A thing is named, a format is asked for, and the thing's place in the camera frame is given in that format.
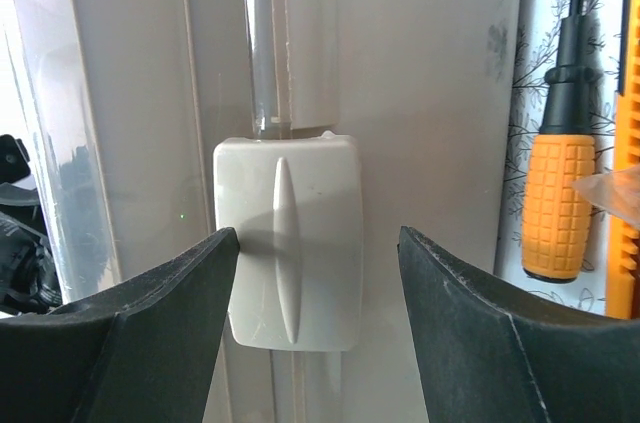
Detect floral table mat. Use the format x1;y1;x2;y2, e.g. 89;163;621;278
495;0;623;314

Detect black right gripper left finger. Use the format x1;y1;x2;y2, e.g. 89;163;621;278
1;228;239;422

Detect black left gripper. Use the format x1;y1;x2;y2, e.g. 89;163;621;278
1;134;62;316

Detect orange utility knife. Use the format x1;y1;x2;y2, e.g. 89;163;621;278
605;0;639;319

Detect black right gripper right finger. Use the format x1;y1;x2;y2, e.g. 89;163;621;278
398;227;639;422

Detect taupe plastic tool box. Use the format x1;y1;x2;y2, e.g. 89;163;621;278
1;0;519;422

